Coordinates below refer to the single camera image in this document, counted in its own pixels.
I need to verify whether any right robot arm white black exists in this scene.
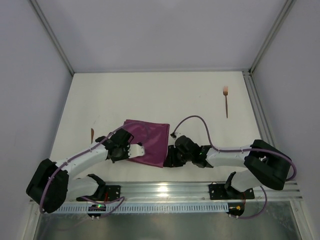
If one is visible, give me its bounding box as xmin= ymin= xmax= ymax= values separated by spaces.
xmin=163 ymin=135 xmax=292 ymax=199

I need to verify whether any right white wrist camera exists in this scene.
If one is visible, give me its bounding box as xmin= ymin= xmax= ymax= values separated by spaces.
xmin=170 ymin=132 xmax=181 ymax=139

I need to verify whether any right side aluminium rail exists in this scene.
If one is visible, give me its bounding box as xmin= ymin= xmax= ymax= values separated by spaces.
xmin=242 ymin=71 xmax=276 ymax=147

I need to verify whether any right corner frame post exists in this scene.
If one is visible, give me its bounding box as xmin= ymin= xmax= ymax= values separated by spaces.
xmin=248 ymin=0 xmax=296 ymax=75

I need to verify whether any corner frame post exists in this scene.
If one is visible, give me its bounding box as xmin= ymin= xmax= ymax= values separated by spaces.
xmin=28 ymin=0 xmax=75 ymax=77
xmin=248 ymin=0 xmax=296 ymax=75

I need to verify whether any purple cloth napkin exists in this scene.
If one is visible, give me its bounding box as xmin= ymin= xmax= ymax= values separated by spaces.
xmin=123 ymin=119 xmax=170 ymax=168

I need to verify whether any aluminium front rail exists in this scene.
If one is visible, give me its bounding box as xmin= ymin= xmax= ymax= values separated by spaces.
xmin=29 ymin=181 xmax=303 ymax=204

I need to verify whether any copper knife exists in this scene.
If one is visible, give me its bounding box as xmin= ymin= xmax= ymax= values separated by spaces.
xmin=90 ymin=128 xmax=95 ymax=144

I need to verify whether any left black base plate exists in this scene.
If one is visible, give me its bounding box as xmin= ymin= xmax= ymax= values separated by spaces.
xmin=85 ymin=185 xmax=121 ymax=202

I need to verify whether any aluminium rail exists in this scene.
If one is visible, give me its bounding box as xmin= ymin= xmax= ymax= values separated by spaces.
xmin=29 ymin=181 xmax=303 ymax=204
xmin=242 ymin=71 xmax=276 ymax=147

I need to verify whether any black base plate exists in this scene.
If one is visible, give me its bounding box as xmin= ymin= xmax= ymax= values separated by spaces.
xmin=208 ymin=183 xmax=255 ymax=200
xmin=85 ymin=185 xmax=121 ymax=202

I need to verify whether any slotted grey cable duct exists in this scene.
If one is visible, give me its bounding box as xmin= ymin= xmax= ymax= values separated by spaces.
xmin=55 ymin=202 xmax=228 ymax=214

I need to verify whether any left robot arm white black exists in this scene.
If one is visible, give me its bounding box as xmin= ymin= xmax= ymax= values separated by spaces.
xmin=26 ymin=128 xmax=134 ymax=213

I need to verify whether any left corner frame post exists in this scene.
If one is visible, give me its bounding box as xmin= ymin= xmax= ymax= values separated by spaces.
xmin=28 ymin=0 xmax=75 ymax=77

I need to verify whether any left controller board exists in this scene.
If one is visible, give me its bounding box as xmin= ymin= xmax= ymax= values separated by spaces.
xmin=87 ymin=204 xmax=106 ymax=218

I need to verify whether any right controller board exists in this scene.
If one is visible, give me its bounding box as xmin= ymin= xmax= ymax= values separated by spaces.
xmin=226 ymin=204 xmax=245 ymax=218

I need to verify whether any controller board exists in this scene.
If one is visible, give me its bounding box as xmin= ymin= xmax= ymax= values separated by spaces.
xmin=226 ymin=204 xmax=245 ymax=218
xmin=87 ymin=204 xmax=106 ymax=218

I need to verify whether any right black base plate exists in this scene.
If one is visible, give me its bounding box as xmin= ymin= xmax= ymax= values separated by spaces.
xmin=208 ymin=183 xmax=255 ymax=200

